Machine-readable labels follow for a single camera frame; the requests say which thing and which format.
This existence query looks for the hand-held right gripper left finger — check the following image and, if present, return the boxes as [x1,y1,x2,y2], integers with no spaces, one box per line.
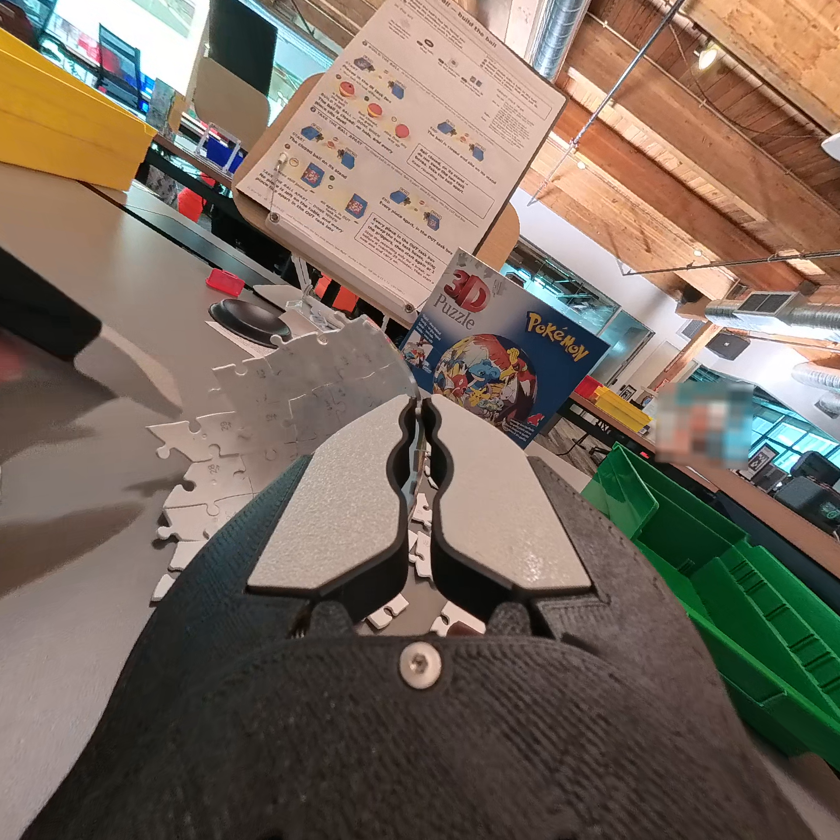
[245,394,421,598]

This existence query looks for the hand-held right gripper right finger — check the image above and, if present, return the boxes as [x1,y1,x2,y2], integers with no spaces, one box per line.
[423,394,594,601]

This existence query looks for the partly built puzzle ball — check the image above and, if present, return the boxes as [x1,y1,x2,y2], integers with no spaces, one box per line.
[147,315,421,601]

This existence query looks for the pile of white puzzle pieces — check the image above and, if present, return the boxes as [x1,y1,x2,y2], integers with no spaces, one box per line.
[367,453,487,636]

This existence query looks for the blue puzzle box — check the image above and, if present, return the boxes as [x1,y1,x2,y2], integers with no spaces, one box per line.
[399,248,611,450]

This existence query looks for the paper puzzle leaflet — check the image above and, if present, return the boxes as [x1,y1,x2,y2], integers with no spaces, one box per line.
[205,320,277,358]

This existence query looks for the black round ball stand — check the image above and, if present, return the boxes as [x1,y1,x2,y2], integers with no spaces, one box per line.
[209,298,291,349]

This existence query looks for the yellow parts bins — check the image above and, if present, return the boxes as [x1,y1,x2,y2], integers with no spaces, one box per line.
[574,374,655,432]

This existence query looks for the dark desk hatch panel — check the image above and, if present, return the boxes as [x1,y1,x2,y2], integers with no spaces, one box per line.
[121,200,290,286]

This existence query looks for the yellow plastic bin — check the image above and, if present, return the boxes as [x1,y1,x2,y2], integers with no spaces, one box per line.
[0,26,158,191]

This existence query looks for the orange object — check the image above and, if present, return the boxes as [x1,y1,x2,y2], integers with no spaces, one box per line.
[315,276,361,312]

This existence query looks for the blue storage crate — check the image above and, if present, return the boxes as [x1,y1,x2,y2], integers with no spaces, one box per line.
[200,125,247,173]

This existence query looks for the black mesh office chair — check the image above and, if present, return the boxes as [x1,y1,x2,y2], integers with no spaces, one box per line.
[98,23,142,112]

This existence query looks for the green plastic bin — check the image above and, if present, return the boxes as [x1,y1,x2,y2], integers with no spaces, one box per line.
[581,441,840,765]

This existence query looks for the wooden workbench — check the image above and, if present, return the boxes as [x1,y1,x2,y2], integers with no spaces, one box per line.
[567,387,840,578]

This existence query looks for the brown cardboard panel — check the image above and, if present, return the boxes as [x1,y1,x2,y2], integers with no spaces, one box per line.
[193,59,271,132]

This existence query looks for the black display panel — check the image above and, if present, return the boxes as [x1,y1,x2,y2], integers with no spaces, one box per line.
[206,0,278,96]

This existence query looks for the laminated instruction sheet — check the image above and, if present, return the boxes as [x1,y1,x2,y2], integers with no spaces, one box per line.
[235,0,568,309]

